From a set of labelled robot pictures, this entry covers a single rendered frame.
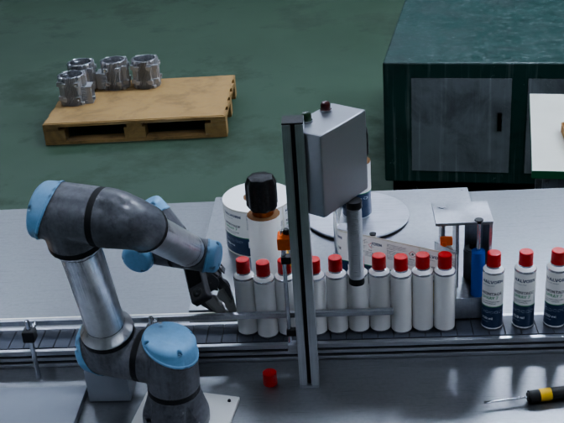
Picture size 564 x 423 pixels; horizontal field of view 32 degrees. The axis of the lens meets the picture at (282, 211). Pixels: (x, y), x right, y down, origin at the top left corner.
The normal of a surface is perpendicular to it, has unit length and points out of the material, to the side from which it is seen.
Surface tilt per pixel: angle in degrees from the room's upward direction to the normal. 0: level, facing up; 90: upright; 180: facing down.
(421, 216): 0
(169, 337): 11
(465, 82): 90
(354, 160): 90
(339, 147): 90
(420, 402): 0
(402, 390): 0
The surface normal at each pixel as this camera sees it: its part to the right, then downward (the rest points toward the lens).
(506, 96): -0.20, 0.45
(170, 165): -0.07, -0.89
